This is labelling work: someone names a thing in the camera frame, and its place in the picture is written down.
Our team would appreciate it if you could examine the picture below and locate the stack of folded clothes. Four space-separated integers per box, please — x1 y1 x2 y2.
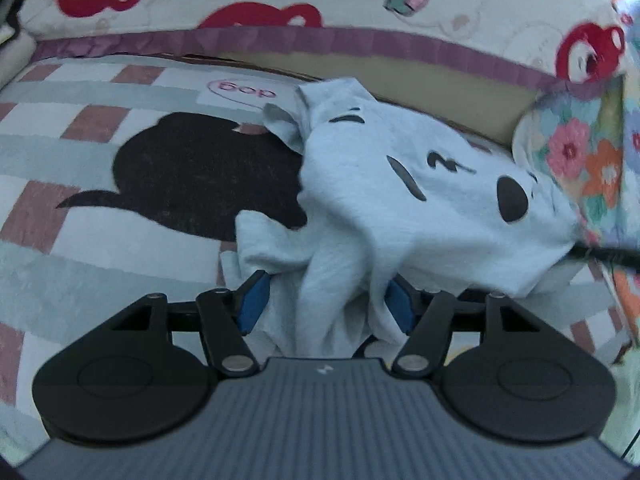
0 0 36 88

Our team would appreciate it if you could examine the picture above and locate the red bear print bedsheet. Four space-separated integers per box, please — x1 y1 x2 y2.
23 0 632 84

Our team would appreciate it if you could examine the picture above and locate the floral patchwork quilt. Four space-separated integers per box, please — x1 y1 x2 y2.
512 0 640 331

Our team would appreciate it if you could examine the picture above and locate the checked happy dog rug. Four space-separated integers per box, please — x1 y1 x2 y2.
1 56 631 456

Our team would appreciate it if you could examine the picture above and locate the light grey printed t-shirt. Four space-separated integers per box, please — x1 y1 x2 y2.
221 78 582 360

